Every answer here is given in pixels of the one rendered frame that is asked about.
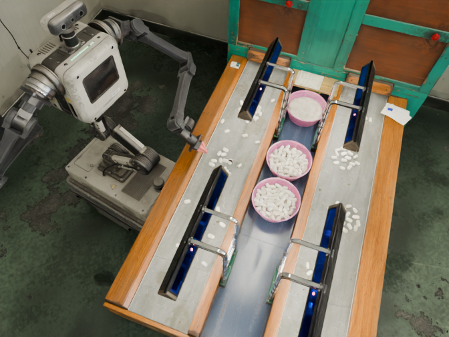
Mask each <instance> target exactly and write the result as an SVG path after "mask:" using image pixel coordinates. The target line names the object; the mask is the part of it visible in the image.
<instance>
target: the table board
mask: <svg viewBox="0 0 449 337"><path fill-rule="evenodd" d="M103 306H104V307H105V308H107V309H108V310H109V311H110V312H113V313H115V314H116V315H118V316H121V317H123V318H126V319H128V320H131V321H133V322H135V323H138V324H141V325H143V326H145V327H147V328H150V329H153V330H155V331H157V332H160V333H162V334H165V335H167V336H169V337H192V336H189V335H188V334H185V333H183V332H180V331H178V330H175V329H173V328H170V327H168V326H165V325H163V324H160V323H158V322H155V321H153V320H150V319H148V318H145V317H143V316H140V315H138V314H135V313H133V312H131V311H128V310H125V309H123V308H121V307H118V306H115V305H113V304H111V303H109V302H104V305H103Z"/></svg>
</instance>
